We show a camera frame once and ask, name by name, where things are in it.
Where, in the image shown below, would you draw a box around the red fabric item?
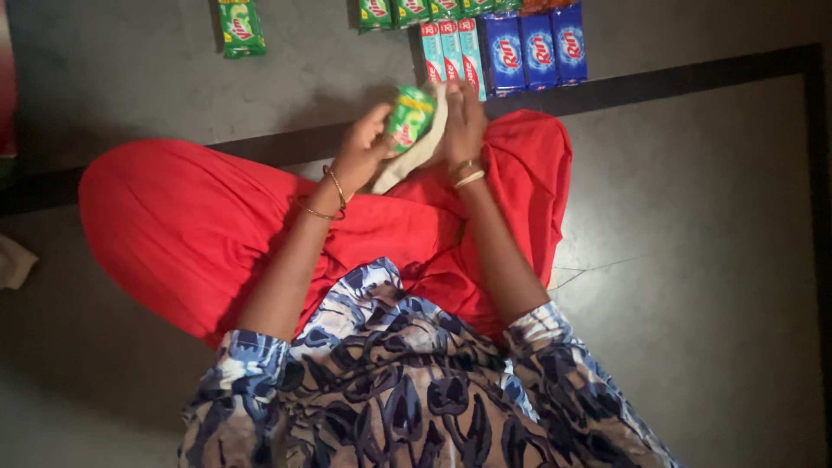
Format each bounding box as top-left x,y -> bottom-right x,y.
0,0 -> 18,159

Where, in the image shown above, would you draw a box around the person's left hand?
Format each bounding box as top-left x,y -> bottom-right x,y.
330,103 -> 399,196

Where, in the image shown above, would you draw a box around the blue detergent bar packet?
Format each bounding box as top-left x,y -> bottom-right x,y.
519,12 -> 560,92
477,14 -> 527,98
550,4 -> 588,87

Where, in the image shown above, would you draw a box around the red trousers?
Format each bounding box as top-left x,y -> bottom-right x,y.
78,109 -> 574,350

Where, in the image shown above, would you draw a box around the blue patterned top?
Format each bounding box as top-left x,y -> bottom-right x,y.
177,257 -> 681,468

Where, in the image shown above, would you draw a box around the orange packet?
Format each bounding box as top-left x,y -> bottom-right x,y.
520,0 -> 581,15

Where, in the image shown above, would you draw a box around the pale crumpled cloth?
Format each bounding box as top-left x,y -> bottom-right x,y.
0,233 -> 39,291

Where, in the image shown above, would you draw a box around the thin gold bangle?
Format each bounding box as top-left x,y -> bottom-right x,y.
296,195 -> 345,222
322,165 -> 348,221

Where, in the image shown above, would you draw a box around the light blue toothpaste box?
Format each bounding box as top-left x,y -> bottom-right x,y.
457,17 -> 488,102
420,22 -> 448,86
438,19 -> 465,83

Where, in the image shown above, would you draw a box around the beige cleaning cloth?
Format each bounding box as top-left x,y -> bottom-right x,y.
370,83 -> 451,196

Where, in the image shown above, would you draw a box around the person's right hand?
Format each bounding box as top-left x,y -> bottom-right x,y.
443,79 -> 489,169

